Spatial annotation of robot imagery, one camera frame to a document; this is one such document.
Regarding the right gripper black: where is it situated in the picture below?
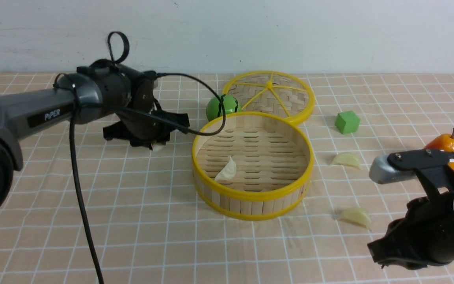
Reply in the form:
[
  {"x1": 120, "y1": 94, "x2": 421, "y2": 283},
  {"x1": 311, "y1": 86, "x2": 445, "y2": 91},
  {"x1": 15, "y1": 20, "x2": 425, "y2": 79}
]
[{"x1": 367, "y1": 197, "x2": 452, "y2": 270}]

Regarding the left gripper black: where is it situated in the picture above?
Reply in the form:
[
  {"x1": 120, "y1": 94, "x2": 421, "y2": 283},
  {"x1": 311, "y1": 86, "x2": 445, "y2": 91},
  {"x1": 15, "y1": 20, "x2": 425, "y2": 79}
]
[{"x1": 103, "y1": 95, "x2": 190, "y2": 150}]

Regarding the pale dumpling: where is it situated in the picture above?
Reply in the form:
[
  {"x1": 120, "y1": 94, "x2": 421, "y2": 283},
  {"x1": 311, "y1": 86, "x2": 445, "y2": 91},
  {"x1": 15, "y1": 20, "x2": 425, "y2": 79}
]
[
  {"x1": 337, "y1": 207, "x2": 372, "y2": 231},
  {"x1": 214, "y1": 155, "x2": 237, "y2": 182},
  {"x1": 330, "y1": 152, "x2": 361, "y2": 169}
]

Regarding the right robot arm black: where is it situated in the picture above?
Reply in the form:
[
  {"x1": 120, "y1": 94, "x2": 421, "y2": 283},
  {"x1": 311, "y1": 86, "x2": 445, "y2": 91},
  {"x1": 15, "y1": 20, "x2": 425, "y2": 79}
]
[{"x1": 367, "y1": 192, "x2": 454, "y2": 270}]

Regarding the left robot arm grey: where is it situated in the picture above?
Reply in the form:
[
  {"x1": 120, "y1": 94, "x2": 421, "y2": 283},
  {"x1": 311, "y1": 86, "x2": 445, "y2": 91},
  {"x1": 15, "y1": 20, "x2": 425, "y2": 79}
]
[{"x1": 0, "y1": 60, "x2": 190, "y2": 207}]

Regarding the bamboo steamer tray yellow rim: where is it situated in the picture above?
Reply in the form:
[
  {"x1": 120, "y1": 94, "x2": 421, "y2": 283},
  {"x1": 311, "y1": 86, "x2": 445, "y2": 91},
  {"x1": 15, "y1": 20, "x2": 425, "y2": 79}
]
[{"x1": 191, "y1": 112, "x2": 314, "y2": 221}]

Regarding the bamboo steamer lid yellow rim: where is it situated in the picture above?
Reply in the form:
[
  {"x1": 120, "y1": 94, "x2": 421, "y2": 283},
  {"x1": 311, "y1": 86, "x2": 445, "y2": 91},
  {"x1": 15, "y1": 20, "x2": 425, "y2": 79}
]
[{"x1": 222, "y1": 70, "x2": 316, "y2": 125}]

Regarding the green toy watermelon ball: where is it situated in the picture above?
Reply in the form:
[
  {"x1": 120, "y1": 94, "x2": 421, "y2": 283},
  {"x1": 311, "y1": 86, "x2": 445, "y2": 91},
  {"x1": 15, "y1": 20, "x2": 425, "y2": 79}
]
[{"x1": 206, "y1": 95, "x2": 241, "y2": 121}]

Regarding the orange yellow toy pear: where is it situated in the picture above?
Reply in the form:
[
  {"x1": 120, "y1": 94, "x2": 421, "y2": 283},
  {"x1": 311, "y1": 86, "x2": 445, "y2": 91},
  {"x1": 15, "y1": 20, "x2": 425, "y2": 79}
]
[{"x1": 424, "y1": 127, "x2": 454, "y2": 170}]

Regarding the checkered beige tablecloth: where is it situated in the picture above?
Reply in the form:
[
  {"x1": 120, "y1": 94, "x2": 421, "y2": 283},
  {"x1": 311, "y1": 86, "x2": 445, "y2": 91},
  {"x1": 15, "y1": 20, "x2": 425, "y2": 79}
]
[{"x1": 0, "y1": 73, "x2": 454, "y2": 284}]

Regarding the green cube block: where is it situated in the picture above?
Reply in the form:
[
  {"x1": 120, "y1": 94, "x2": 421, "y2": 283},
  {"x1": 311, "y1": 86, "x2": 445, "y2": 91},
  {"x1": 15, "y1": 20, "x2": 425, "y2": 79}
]
[{"x1": 335, "y1": 111, "x2": 361, "y2": 135}]

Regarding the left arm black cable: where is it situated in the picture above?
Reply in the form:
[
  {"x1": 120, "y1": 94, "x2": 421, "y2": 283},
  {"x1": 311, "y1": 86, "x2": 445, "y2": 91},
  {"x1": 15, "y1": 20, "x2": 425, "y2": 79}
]
[{"x1": 52, "y1": 32, "x2": 227, "y2": 284}]

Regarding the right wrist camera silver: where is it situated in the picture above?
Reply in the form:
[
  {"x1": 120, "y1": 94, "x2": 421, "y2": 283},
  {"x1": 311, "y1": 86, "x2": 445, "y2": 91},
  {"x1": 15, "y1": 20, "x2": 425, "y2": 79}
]
[{"x1": 369, "y1": 149, "x2": 454, "y2": 200}]

